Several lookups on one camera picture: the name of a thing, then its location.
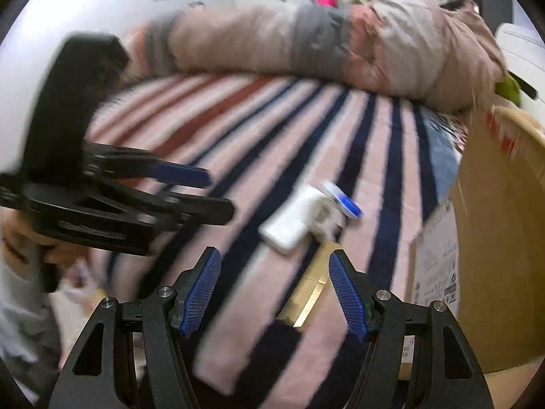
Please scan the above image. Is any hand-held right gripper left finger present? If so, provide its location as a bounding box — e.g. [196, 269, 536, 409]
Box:
[49, 246, 222, 409]

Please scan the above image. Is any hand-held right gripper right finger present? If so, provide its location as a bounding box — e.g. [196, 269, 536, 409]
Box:
[328, 249, 495, 409]

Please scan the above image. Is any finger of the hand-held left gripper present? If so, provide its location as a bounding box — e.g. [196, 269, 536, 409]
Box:
[84, 141, 213, 189]
[91, 181, 236, 233]

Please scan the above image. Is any white bottle with blue cap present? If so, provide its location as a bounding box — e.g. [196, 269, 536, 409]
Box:
[258, 181, 363, 257]

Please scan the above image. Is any person's left hand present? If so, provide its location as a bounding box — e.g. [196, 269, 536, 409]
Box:
[0, 212, 91, 267]

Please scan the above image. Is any gold box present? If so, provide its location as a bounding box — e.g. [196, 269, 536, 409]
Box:
[276, 276, 338, 330]

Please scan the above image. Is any striped pink blanket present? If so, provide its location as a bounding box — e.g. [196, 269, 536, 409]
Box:
[83, 72, 469, 398]

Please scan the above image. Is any brown cardboard box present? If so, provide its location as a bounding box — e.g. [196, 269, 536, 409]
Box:
[404, 101, 545, 376]

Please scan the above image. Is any pink and grey quilt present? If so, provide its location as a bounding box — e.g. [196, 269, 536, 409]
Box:
[123, 0, 508, 115]

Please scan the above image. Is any light blue cloth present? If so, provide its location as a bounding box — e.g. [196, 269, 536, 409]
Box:
[419, 108, 464, 206]

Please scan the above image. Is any green object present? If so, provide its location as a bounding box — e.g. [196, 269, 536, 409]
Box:
[495, 72, 523, 104]

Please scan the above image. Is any white appliance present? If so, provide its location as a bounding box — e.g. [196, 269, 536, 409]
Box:
[495, 22, 545, 126]

